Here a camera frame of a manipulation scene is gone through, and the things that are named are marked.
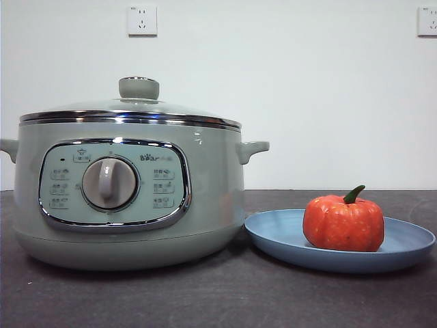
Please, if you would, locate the glass lid with green knob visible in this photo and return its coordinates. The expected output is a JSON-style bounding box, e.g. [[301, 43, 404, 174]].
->
[[19, 77, 242, 133]]

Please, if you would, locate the orange pumpkin with green stem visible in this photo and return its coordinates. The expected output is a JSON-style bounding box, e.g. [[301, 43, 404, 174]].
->
[[302, 184, 386, 253]]

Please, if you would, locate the pale green electric steamer pot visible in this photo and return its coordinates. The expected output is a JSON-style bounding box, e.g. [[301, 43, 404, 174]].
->
[[0, 119, 270, 272]]

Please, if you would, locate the blue plate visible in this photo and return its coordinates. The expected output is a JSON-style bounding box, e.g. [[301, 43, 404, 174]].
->
[[244, 208, 437, 273]]

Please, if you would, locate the white wall socket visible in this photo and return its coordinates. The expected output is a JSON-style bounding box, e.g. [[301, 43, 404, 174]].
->
[[128, 5, 158, 38], [417, 5, 437, 38]]

